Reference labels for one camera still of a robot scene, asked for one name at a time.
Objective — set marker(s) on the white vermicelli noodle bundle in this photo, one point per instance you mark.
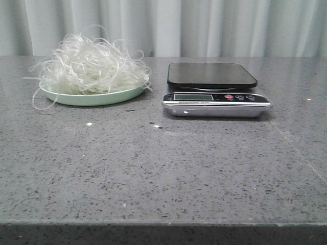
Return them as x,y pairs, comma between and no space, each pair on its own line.
82,65

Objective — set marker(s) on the black silver kitchen scale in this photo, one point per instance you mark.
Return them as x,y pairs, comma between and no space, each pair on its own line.
213,90

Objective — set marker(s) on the light green round plate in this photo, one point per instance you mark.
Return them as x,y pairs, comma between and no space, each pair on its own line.
90,99

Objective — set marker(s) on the white pleated curtain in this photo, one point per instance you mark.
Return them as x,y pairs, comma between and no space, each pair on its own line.
171,28

